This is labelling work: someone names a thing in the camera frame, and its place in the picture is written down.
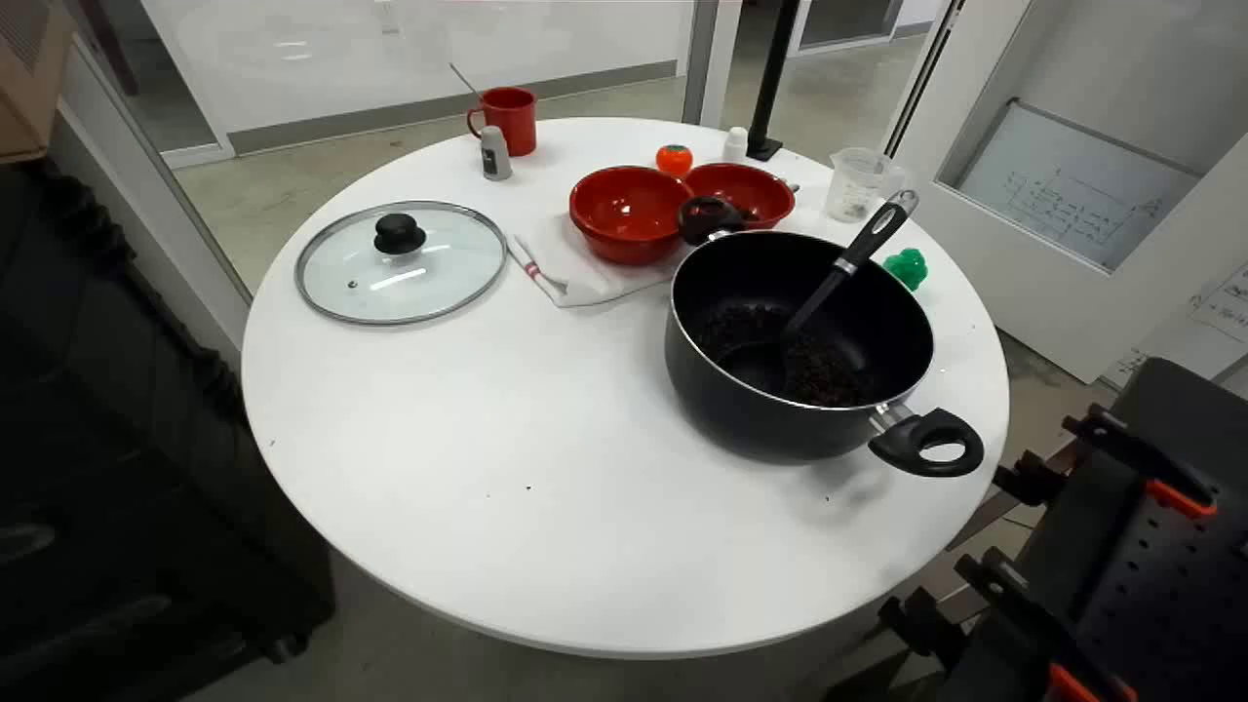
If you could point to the black cooking pot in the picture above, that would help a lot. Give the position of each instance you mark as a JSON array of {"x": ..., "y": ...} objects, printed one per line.
[{"x": 725, "y": 392}]

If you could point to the brown cardboard box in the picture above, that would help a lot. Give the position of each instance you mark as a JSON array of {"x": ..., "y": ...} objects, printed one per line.
[{"x": 26, "y": 78}]

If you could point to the empty red bowl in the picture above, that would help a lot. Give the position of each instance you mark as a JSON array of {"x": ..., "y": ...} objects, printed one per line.
[{"x": 629, "y": 206}]

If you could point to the glass pot lid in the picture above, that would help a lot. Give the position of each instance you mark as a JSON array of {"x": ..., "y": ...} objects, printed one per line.
[{"x": 353, "y": 273}]

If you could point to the small white bottle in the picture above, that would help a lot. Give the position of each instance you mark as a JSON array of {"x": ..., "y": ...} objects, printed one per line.
[{"x": 734, "y": 141}]

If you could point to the green toy vegetable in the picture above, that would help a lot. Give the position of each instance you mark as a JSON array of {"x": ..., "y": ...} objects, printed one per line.
[{"x": 906, "y": 265}]

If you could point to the small orange toy fruit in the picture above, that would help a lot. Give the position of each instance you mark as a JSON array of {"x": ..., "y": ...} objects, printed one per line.
[{"x": 671, "y": 159}]

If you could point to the white panel with printed sheet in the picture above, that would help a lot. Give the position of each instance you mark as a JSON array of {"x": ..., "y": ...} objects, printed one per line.
[{"x": 1078, "y": 182}]

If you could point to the black tripod stand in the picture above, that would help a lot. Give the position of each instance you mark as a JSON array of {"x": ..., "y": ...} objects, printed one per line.
[{"x": 775, "y": 78}]

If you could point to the small grey shaker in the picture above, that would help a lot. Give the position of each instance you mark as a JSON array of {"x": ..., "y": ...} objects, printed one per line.
[{"x": 493, "y": 153}]

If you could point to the red mug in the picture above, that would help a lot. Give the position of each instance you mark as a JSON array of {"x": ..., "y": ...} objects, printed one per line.
[{"x": 512, "y": 117}]

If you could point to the black perforated workbench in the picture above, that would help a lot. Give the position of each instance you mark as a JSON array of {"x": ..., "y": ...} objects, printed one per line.
[{"x": 1157, "y": 598}]

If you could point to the thin stick in mug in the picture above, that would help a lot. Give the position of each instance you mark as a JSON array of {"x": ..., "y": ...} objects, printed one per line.
[{"x": 467, "y": 78}]

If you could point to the red bowl with dark contents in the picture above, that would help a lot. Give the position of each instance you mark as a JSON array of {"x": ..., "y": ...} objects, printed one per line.
[{"x": 753, "y": 193}]

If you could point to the clear plastic measuring cup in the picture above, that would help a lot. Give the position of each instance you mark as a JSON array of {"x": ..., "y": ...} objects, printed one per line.
[{"x": 858, "y": 182}]

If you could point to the black orange bar clamp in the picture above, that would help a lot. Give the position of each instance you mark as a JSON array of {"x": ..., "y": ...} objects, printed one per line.
[
  {"x": 1135, "y": 452},
  {"x": 1028, "y": 604}
]

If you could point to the black spoon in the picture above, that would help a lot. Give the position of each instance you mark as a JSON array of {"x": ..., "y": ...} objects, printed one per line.
[{"x": 858, "y": 253}]

